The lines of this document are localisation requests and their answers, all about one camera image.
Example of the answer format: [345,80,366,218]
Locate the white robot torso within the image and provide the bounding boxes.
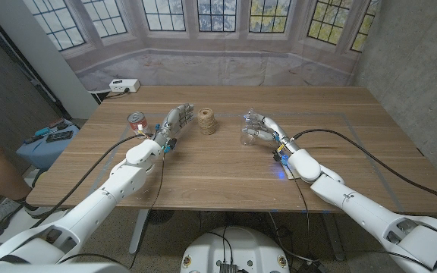
[180,226,291,273]

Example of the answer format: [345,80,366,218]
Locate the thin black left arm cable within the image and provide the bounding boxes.
[57,153,166,268]

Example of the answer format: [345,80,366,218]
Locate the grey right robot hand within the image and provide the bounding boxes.
[241,109,301,152]

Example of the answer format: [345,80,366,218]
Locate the white wall panel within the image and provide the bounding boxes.
[0,0,100,120]

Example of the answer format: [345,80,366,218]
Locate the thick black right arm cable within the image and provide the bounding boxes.
[292,128,437,221]

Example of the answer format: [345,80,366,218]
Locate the printed bay window backdrop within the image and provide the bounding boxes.
[23,0,381,92]

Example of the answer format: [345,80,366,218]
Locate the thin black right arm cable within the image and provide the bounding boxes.
[293,176,310,259]

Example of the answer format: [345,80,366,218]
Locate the tin can red label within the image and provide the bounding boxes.
[127,111,149,137]

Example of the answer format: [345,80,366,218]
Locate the white power strip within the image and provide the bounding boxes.
[108,78,141,94]

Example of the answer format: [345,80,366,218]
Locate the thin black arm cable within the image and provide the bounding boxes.
[57,153,166,268]
[293,176,310,259]

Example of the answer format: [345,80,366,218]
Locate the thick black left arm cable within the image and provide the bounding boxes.
[30,133,147,228]

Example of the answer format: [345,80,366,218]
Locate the jute twine spool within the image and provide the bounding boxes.
[196,108,219,136]

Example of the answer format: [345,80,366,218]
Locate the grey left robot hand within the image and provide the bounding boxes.
[152,102,196,147]

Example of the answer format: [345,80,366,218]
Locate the grey table leg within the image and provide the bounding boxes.
[128,209,150,255]
[320,212,345,262]

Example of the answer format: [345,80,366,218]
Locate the blue stool with tools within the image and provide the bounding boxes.
[15,121,80,170]

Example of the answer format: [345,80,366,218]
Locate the yellow sticky note pad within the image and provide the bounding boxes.
[285,165,301,180]

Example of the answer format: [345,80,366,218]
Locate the black flat device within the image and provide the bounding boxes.
[46,130,74,143]

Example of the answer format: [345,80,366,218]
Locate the black round fan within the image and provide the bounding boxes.
[146,209,175,225]

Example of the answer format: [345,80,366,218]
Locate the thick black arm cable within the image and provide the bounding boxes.
[30,133,147,228]
[292,128,437,221]

